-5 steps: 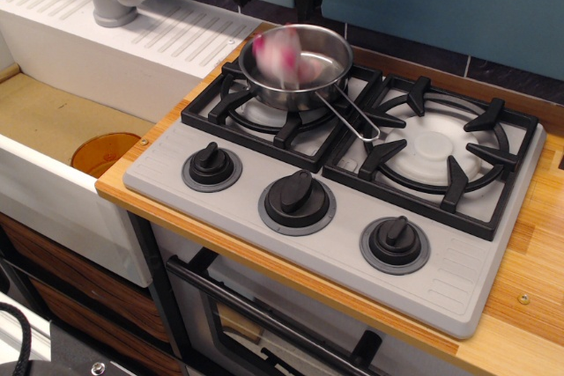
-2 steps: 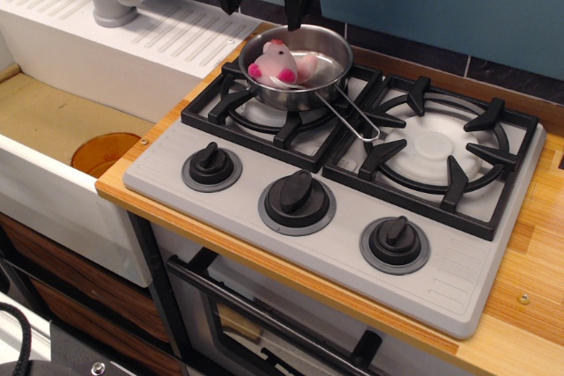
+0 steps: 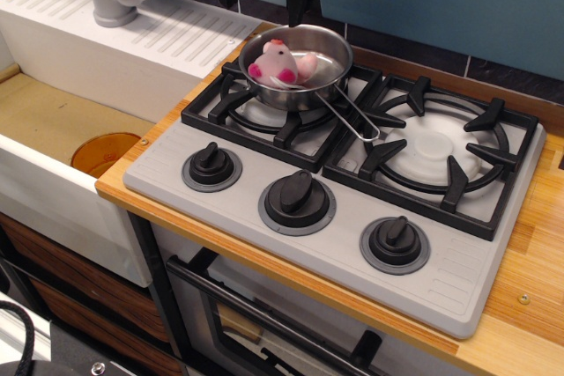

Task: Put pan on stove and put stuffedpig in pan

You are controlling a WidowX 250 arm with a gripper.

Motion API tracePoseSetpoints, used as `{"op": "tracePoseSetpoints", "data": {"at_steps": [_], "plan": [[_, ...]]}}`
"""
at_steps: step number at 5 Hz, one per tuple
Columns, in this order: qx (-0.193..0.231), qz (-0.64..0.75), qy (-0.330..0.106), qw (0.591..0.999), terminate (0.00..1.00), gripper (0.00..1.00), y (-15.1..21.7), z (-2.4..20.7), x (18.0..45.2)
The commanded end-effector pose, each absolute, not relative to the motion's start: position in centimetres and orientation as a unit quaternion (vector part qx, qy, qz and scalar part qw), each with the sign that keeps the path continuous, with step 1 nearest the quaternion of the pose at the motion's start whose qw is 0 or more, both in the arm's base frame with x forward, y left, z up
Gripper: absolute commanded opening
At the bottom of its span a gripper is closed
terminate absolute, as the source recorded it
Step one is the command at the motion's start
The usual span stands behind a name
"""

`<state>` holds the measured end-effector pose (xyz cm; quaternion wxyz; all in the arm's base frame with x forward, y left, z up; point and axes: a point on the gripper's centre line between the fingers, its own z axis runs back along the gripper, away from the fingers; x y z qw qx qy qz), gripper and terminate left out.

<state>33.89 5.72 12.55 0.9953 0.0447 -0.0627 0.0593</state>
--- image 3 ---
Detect white toy sink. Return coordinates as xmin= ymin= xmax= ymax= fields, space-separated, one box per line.
xmin=1 ymin=0 xmax=259 ymax=287

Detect black right burner grate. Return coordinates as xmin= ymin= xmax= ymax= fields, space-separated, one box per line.
xmin=323 ymin=75 xmax=545 ymax=241

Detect black stove knob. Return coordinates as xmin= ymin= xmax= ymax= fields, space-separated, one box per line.
xmin=258 ymin=170 xmax=337 ymax=237
xmin=360 ymin=216 xmax=431 ymax=276
xmin=182 ymin=142 xmax=242 ymax=193

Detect black left burner grate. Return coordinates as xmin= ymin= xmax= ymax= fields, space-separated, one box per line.
xmin=182 ymin=61 xmax=370 ymax=173

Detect pink stuffed pig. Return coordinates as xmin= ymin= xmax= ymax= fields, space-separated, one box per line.
xmin=247 ymin=39 xmax=318 ymax=89

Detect black braided cable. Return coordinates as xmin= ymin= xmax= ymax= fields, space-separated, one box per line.
xmin=0 ymin=300 xmax=36 ymax=376

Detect black middle stove knob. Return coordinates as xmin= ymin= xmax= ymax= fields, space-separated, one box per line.
xmin=258 ymin=170 xmax=337 ymax=237

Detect toy oven door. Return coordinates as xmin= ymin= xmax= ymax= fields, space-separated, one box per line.
xmin=158 ymin=236 xmax=463 ymax=375

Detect orange plastic bowl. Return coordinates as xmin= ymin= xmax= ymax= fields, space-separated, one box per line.
xmin=70 ymin=132 xmax=140 ymax=178

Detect black right stove knob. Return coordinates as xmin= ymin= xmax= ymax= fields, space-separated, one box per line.
xmin=360 ymin=216 xmax=431 ymax=276

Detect black left stove knob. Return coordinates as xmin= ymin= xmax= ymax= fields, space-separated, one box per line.
xmin=182 ymin=142 xmax=242 ymax=193

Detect grey toy stove top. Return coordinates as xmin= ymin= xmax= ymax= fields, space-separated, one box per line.
xmin=122 ymin=34 xmax=548 ymax=341

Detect black burner grate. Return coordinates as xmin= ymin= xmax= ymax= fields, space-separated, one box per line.
xmin=182 ymin=61 xmax=370 ymax=173
xmin=323 ymin=75 xmax=545 ymax=241

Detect wooden drawer unit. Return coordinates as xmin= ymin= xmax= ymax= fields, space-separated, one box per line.
xmin=1 ymin=215 xmax=187 ymax=375

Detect black oven door handle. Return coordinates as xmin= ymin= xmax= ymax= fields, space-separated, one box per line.
xmin=167 ymin=251 xmax=381 ymax=375

